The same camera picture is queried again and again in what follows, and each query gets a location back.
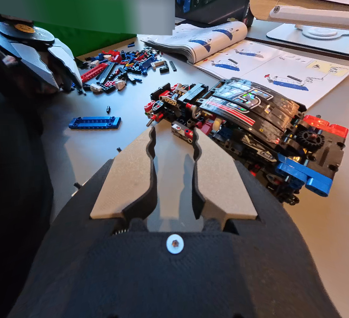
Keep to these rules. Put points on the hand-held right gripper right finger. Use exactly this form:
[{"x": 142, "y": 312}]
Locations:
[{"x": 223, "y": 187}]

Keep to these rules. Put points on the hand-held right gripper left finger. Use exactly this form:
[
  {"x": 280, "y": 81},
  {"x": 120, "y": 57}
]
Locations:
[{"x": 125, "y": 184}]

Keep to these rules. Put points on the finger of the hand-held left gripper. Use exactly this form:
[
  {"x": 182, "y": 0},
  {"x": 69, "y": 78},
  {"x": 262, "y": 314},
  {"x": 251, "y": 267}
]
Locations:
[
  {"x": 66, "y": 61},
  {"x": 35, "y": 64}
]

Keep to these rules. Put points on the pile of toy bricks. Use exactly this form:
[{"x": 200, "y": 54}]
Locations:
[{"x": 122, "y": 67}]

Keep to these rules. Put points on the blue toy brick panel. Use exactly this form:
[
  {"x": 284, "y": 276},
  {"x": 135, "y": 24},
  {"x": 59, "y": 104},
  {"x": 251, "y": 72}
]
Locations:
[{"x": 94, "y": 122}]

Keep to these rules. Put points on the light grey desk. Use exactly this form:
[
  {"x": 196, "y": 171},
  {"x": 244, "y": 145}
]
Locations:
[{"x": 90, "y": 146}]

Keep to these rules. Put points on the person's left hand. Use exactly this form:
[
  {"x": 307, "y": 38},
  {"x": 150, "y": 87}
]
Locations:
[{"x": 56, "y": 72}]

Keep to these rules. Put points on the green corrugated plastic bin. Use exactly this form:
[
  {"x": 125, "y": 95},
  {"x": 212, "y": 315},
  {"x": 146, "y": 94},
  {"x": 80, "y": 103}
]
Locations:
[{"x": 95, "y": 42}]

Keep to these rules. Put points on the toy brick car model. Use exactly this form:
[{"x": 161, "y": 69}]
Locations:
[{"x": 245, "y": 110}]

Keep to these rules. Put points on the person's torso in dark clothing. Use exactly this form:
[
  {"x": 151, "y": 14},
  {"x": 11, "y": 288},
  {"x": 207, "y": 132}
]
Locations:
[{"x": 19, "y": 187}]

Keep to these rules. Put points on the toy brick instruction manual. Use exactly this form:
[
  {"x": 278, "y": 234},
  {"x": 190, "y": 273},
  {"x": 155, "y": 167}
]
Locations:
[{"x": 218, "y": 42}]

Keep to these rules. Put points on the wooden document stand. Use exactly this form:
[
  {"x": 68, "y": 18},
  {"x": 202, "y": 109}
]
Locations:
[{"x": 261, "y": 7}]

